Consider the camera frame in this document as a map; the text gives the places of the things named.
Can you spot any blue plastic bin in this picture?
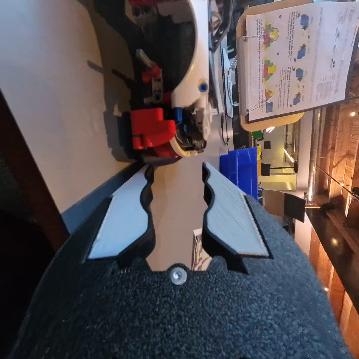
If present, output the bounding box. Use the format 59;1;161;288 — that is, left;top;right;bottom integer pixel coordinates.
220;147;259;201

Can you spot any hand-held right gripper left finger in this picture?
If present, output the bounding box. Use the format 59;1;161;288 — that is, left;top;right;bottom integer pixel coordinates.
87;164;156;268

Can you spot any holographic sticker sheet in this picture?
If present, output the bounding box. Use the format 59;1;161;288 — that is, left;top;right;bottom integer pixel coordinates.
192;228;212;271

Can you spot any silver monitor stand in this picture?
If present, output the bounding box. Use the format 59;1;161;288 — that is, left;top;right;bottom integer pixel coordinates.
221;47;239;119

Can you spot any white brick race car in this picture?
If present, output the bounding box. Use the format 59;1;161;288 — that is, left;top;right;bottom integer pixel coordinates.
104;0;216;166

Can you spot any instruction sheet on wooden board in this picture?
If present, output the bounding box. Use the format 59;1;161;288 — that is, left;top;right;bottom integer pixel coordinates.
236;0;359;132

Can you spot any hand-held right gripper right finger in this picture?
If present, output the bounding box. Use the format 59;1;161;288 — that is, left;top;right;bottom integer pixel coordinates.
201;162;274;274

